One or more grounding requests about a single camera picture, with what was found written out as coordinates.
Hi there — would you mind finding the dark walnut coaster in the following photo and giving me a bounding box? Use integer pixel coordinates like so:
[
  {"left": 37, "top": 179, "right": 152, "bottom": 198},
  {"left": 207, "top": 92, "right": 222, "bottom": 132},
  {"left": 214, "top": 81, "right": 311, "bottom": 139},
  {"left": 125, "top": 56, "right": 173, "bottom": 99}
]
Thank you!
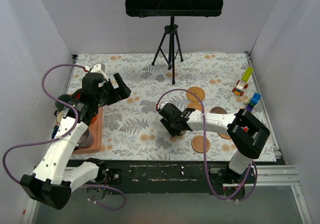
[
  {"left": 210, "top": 106, "right": 227, "bottom": 114},
  {"left": 178, "top": 130, "right": 187, "bottom": 136}
]

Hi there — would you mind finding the woven rattan coaster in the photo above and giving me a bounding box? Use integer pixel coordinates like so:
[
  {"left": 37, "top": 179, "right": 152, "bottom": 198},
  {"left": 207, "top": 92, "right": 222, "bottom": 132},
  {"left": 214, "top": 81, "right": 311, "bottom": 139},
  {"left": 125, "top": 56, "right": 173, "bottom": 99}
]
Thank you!
[
  {"left": 186, "top": 86, "right": 206, "bottom": 103},
  {"left": 187, "top": 102, "right": 203, "bottom": 111}
]

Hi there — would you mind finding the light wooden coaster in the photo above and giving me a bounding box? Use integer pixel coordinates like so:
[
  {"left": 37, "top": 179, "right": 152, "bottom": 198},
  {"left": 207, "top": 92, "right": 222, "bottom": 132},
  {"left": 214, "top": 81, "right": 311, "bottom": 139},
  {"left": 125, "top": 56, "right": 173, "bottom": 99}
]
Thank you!
[
  {"left": 191, "top": 135, "right": 211, "bottom": 153},
  {"left": 218, "top": 133, "right": 231, "bottom": 140}
]

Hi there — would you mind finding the orange cup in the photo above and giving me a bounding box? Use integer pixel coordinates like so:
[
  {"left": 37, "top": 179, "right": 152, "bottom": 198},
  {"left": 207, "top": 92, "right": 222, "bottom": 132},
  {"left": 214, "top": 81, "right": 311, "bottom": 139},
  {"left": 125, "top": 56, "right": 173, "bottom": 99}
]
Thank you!
[{"left": 90, "top": 115, "right": 97, "bottom": 125}]

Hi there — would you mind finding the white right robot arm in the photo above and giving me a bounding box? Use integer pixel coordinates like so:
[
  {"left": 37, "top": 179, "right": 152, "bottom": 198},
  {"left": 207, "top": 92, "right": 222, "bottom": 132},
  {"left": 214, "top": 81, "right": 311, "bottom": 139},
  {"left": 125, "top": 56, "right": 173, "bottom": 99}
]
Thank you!
[{"left": 157, "top": 102, "right": 271, "bottom": 183}]

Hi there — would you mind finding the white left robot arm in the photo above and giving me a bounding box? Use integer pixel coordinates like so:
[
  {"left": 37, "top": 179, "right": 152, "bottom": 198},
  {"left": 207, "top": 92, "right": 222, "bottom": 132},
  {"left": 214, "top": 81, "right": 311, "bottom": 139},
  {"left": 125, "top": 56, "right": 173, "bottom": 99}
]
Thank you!
[{"left": 19, "top": 72, "right": 131, "bottom": 210}]

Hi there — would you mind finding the dark green cup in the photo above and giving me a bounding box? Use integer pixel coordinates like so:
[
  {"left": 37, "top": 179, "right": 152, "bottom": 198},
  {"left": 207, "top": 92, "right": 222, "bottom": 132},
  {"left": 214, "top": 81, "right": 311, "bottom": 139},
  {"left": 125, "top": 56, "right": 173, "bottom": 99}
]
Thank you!
[{"left": 55, "top": 94, "right": 72, "bottom": 111}]

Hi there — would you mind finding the cream white cup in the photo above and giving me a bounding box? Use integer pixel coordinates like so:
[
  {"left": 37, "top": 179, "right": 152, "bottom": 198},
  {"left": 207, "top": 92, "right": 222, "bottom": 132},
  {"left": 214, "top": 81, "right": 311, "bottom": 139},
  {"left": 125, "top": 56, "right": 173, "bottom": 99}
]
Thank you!
[{"left": 56, "top": 111, "right": 65, "bottom": 125}]

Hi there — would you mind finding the lilac purple cup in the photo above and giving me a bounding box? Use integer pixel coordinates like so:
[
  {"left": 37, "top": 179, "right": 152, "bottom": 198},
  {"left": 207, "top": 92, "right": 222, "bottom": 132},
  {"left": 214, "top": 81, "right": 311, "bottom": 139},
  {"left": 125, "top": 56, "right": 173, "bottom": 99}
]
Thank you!
[{"left": 77, "top": 129, "right": 94, "bottom": 149}]

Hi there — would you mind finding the dark blue cup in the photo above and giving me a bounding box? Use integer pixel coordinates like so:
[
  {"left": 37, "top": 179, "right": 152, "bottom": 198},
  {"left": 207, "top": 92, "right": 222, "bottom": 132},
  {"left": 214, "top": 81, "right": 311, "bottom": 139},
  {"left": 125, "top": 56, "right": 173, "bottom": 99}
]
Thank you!
[{"left": 51, "top": 124, "right": 60, "bottom": 139}]

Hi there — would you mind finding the pink plastic tray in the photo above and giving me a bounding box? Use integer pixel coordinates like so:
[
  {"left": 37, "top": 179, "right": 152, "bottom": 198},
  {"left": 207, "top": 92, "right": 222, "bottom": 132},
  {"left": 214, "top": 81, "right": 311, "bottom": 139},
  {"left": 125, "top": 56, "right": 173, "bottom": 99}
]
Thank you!
[{"left": 72, "top": 107, "right": 103, "bottom": 155}]

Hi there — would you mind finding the floral patterned table mat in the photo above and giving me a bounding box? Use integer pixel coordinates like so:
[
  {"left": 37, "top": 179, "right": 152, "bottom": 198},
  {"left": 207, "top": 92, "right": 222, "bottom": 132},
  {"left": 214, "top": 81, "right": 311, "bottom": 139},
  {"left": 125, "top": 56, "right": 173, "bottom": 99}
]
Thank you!
[{"left": 48, "top": 53, "right": 278, "bottom": 162}]

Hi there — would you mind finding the toy car with yellow block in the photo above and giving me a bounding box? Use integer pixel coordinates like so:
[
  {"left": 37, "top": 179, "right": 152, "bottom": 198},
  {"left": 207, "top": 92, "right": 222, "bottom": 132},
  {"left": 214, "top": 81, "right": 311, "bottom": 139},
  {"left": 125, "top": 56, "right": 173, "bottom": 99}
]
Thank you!
[{"left": 232, "top": 67, "right": 254, "bottom": 97}]

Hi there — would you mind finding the blue green purple block toy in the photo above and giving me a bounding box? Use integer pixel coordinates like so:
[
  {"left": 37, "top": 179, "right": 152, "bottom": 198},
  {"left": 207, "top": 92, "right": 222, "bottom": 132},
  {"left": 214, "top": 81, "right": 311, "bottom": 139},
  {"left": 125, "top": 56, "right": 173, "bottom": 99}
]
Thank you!
[{"left": 244, "top": 92, "right": 261, "bottom": 112}]

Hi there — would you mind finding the black music stand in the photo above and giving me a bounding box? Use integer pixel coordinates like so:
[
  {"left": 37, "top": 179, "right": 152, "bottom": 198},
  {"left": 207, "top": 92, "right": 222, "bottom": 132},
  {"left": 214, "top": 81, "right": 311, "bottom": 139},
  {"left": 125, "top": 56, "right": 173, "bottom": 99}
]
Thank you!
[{"left": 125, "top": 0, "right": 224, "bottom": 72}]

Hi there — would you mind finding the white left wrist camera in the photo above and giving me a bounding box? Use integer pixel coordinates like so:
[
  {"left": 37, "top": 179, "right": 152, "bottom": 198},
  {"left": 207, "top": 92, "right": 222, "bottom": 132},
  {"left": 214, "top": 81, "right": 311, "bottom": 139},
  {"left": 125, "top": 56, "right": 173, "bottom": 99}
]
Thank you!
[{"left": 84, "top": 63, "right": 105, "bottom": 74}]

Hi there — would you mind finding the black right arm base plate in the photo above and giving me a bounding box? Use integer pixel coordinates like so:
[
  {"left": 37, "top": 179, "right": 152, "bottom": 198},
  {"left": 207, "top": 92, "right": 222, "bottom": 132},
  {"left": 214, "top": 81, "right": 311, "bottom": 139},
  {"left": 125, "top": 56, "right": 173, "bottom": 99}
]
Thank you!
[{"left": 209, "top": 168, "right": 256, "bottom": 185}]

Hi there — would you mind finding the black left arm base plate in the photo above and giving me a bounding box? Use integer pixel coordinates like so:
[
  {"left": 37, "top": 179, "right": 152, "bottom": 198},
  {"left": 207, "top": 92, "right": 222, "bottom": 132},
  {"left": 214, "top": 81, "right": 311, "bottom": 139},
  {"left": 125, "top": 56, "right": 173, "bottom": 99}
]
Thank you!
[{"left": 102, "top": 168, "right": 122, "bottom": 186}]

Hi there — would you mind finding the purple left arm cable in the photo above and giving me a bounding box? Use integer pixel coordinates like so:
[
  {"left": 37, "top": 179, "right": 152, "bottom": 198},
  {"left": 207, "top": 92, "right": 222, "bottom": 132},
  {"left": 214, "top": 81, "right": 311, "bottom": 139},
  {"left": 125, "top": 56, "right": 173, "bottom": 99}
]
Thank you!
[{"left": 2, "top": 63, "right": 126, "bottom": 211}]

